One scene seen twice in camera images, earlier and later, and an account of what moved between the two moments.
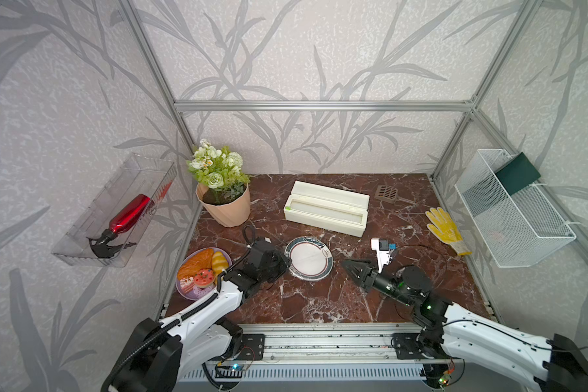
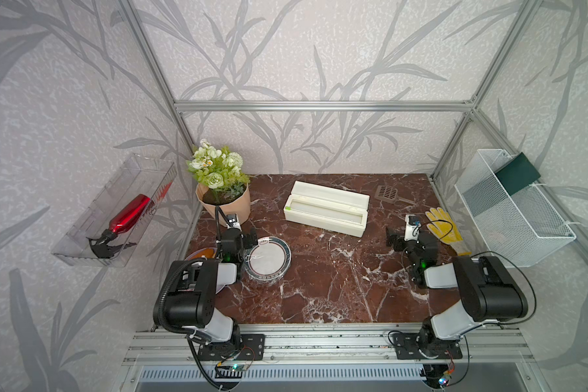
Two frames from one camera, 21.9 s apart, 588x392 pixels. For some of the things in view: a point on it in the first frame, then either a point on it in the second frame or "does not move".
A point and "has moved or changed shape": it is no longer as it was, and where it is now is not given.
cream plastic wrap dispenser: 333,209 does not move
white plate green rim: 311,258 has moved or changed shape
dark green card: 518,174 does not move
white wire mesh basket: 518,229 does not move
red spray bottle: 104,246 does not move
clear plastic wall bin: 138,175 does not move
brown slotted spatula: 389,193 does not move
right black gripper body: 388,286 → 408,247
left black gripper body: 274,267 → 245,243
